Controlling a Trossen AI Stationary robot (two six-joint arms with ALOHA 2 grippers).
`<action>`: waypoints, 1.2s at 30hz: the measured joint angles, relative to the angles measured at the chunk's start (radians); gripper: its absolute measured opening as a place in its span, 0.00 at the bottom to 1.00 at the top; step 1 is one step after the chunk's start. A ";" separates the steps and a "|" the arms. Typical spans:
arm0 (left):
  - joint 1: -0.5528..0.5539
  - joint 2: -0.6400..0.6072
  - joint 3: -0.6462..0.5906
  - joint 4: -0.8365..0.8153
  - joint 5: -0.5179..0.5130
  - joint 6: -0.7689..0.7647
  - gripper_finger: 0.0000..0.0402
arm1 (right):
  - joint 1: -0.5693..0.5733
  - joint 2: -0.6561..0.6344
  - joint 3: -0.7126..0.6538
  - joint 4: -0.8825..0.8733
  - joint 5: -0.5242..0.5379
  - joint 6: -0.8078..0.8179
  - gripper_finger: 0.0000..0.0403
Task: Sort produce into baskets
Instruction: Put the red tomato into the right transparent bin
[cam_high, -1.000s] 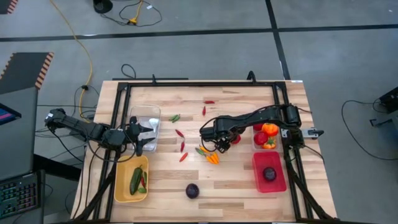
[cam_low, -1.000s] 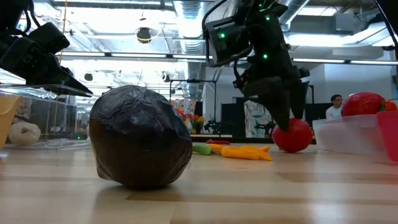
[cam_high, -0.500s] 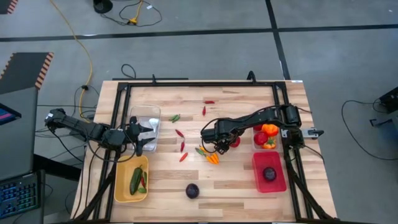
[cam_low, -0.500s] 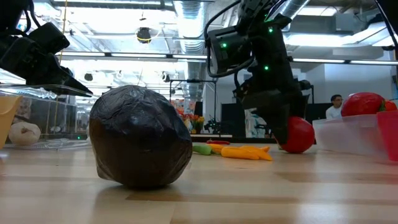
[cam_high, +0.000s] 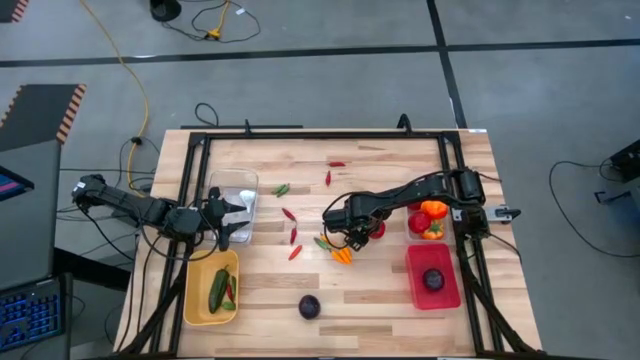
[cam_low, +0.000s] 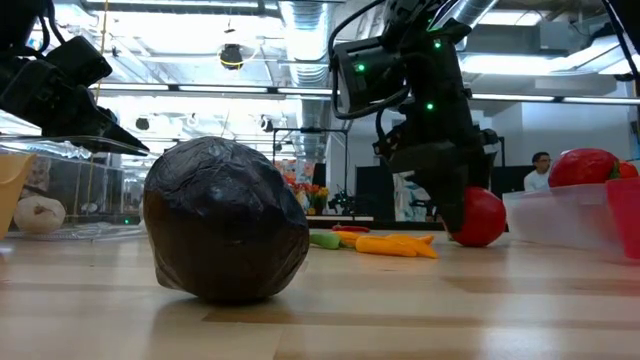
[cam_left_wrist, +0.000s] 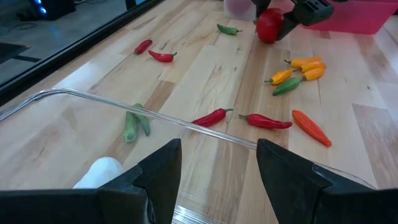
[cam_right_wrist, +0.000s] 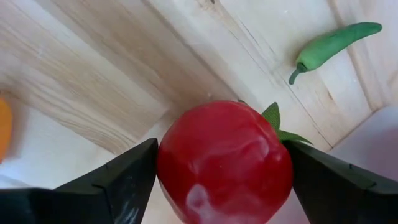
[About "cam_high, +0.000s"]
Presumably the yellow orange bell pepper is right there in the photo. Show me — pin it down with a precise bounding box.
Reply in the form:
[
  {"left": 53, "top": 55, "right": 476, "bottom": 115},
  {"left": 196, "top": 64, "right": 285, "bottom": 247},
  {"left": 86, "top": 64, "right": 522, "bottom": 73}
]
[{"left": 421, "top": 219, "right": 445, "bottom": 242}]

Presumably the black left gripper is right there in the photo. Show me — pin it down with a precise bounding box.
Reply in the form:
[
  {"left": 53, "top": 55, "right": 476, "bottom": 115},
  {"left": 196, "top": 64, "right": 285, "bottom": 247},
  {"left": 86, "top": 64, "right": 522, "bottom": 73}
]
[{"left": 202, "top": 186, "right": 250, "bottom": 252}]

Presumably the yellow floor cable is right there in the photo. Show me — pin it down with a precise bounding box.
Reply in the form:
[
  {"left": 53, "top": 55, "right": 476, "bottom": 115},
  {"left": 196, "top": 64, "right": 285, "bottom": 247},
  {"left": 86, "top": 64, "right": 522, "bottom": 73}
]
[{"left": 79, "top": 0, "right": 151, "bottom": 189}]

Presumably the yellow plastic basket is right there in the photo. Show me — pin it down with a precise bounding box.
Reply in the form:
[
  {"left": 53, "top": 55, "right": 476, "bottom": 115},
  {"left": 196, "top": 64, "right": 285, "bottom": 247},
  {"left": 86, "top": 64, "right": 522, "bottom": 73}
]
[{"left": 182, "top": 248, "right": 241, "bottom": 327}]

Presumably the large clear plastic bin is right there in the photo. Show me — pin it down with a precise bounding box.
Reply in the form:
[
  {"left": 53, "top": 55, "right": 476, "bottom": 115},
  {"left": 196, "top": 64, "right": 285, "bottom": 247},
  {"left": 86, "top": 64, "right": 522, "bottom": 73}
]
[{"left": 197, "top": 168, "right": 260, "bottom": 246}]

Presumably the large dark green pepper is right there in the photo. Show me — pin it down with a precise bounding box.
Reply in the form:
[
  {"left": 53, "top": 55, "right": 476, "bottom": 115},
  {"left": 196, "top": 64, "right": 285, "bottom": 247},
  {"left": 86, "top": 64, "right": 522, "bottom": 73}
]
[{"left": 207, "top": 266, "right": 231, "bottom": 315}]

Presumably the black round stand base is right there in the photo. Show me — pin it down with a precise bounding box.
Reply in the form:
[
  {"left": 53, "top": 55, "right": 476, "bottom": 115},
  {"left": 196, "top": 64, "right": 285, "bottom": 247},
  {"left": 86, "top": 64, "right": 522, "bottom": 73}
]
[{"left": 148, "top": 0, "right": 182, "bottom": 23}]

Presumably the long black floor cable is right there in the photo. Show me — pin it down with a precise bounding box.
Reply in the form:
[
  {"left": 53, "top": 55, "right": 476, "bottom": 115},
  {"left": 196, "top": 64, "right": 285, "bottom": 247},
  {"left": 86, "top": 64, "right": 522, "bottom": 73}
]
[{"left": 548, "top": 159, "right": 640, "bottom": 266}]

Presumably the red plastic basket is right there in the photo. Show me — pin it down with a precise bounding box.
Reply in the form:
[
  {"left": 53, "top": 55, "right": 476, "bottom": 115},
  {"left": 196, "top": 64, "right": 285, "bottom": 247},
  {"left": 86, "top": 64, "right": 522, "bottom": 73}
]
[{"left": 404, "top": 243, "right": 462, "bottom": 311}]

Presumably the laptop screen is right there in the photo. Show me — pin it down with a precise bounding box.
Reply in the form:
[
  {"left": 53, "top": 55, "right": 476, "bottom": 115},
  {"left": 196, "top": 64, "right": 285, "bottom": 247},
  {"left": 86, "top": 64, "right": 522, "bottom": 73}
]
[{"left": 0, "top": 165, "right": 35, "bottom": 203}]

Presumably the large black orange-striped mat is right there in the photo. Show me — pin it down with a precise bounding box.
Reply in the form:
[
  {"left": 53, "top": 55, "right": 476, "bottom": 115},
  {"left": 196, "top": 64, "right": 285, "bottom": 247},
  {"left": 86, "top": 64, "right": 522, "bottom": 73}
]
[{"left": 0, "top": 83, "right": 87, "bottom": 154}]

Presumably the thin black floor cable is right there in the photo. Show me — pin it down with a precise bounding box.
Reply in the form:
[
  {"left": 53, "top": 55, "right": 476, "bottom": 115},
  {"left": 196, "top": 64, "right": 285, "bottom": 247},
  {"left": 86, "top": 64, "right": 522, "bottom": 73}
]
[{"left": 160, "top": 0, "right": 261, "bottom": 44}]

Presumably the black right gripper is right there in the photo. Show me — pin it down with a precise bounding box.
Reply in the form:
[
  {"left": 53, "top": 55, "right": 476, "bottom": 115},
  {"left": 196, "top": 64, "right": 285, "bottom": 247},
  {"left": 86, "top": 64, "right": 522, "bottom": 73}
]
[{"left": 322, "top": 192, "right": 384, "bottom": 252}]

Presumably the small frosted plastic bin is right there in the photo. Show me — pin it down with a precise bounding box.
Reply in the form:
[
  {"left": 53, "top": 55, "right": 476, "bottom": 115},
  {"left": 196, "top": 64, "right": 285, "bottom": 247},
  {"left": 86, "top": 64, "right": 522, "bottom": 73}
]
[{"left": 403, "top": 197, "right": 451, "bottom": 245}]

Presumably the small black orange-striped mat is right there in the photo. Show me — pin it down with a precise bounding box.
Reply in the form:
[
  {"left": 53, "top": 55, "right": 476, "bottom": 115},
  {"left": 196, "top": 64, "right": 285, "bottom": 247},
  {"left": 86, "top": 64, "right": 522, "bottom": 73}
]
[{"left": 0, "top": 0, "right": 30, "bottom": 25}]

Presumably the backlit black keyboard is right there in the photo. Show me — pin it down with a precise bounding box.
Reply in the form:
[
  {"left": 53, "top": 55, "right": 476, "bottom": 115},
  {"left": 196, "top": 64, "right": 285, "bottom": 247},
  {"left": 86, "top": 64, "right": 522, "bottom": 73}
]
[{"left": 0, "top": 277, "right": 67, "bottom": 354}]

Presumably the black equipment box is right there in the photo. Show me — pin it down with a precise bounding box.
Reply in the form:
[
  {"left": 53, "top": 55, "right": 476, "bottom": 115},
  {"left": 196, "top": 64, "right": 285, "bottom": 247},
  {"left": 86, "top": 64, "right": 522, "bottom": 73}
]
[{"left": 607, "top": 138, "right": 640, "bottom": 182}]

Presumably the black aluminium table frame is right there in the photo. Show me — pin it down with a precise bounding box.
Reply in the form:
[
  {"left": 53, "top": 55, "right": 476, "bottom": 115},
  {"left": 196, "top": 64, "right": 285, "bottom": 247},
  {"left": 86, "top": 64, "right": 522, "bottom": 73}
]
[{"left": 115, "top": 113, "right": 544, "bottom": 360}]

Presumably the black cable loop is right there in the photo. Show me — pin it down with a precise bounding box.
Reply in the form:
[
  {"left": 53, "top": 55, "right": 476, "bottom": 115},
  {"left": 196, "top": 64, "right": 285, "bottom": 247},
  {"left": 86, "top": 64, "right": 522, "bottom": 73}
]
[{"left": 193, "top": 102, "right": 220, "bottom": 129}]

